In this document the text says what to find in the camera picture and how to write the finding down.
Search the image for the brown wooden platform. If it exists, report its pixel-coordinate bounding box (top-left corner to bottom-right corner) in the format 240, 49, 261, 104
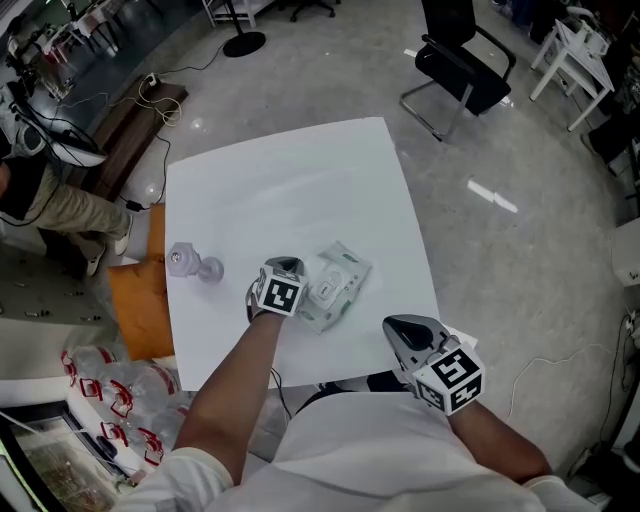
36, 74, 189, 280

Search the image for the white wet wipe pack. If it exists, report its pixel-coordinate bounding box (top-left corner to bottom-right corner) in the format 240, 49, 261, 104
298, 240, 374, 336

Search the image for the white metal shelf rack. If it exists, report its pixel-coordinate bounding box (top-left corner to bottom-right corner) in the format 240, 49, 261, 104
201, 0, 277, 29

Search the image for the black swivel chair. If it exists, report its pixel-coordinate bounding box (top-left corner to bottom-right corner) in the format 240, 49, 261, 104
290, 0, 337, 23

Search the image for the white side table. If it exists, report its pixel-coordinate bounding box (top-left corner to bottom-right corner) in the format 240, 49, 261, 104
529, 19, 617, 133

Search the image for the black cantilever office chair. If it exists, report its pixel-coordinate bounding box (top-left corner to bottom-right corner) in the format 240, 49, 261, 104
399, 0, 518, 144

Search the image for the person's white shirt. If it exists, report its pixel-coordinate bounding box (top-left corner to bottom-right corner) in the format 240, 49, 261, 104
113, 388, 592, 512

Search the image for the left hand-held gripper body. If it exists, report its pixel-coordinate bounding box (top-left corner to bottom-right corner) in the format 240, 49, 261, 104
244, 255, 310, 324

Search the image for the person's left forearm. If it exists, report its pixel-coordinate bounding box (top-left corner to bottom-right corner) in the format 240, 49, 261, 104
171, 311, 287, 487

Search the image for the black round-base floor stand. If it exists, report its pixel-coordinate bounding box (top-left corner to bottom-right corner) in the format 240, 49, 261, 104
221, 0, 267, 58

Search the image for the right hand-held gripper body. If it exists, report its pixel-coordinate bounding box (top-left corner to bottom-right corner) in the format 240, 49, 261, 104
397, 333, 487, 417

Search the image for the person's right forearm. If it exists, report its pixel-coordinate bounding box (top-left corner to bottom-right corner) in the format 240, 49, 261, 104
443, 398, 554, 485

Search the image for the small orange cushion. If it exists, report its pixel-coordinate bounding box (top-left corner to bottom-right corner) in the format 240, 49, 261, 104
146, 202, 168, 262

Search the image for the black framed glass tank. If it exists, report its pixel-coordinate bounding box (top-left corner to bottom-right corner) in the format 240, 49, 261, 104
0, 398, 132, 512

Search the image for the white floor cable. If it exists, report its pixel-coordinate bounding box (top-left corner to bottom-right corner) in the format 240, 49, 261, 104
508, 343, 614, 422

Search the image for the white cardboard box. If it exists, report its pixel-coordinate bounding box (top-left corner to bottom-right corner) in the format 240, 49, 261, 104
609, 218, 640, 289

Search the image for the pack of clear water bottles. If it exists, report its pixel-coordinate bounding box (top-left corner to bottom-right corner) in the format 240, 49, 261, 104
59, 343, 192, 467

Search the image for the large orange cushion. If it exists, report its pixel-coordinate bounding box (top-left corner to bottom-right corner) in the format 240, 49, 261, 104
107, 256, 175, 362

